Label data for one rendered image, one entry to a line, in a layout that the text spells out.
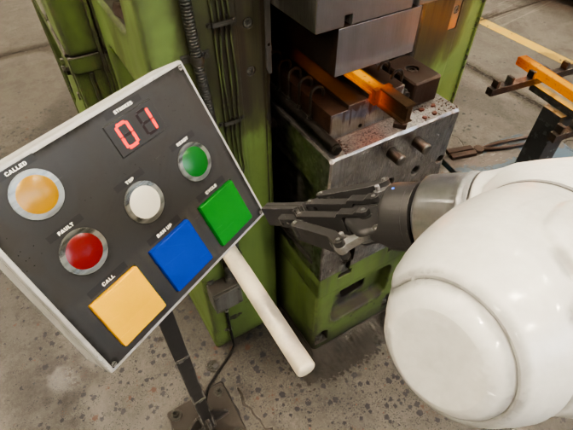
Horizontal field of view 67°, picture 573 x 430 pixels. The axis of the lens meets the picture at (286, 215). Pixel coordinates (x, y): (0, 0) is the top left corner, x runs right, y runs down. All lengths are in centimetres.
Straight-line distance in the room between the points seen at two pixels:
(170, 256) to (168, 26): 41
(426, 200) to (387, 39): 56
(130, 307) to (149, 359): 112
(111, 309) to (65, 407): 117
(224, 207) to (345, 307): 98
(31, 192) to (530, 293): 49
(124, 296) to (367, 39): 63
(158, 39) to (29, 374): 135
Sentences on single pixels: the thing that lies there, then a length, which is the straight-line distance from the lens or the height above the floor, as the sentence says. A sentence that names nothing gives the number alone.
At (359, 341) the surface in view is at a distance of 170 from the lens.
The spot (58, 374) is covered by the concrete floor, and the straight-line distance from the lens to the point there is 182.
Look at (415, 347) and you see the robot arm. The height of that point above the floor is 131.
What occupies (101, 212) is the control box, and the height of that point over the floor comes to 111.
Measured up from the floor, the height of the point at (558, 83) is 92.
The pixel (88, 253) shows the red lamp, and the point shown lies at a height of 109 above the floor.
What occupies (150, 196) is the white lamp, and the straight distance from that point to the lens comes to 62.
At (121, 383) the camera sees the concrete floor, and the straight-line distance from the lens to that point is 172.
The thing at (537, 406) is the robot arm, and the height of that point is 132.
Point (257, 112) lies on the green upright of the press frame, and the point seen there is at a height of 94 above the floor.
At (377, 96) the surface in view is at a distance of 97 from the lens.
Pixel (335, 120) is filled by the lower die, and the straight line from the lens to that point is 95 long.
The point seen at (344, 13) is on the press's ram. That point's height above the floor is 119.
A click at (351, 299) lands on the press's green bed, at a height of 16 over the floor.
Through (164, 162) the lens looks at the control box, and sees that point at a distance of 64.
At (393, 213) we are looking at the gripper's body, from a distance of 45.
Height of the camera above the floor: 151
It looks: 47 degrees down
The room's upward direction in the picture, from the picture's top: straight up
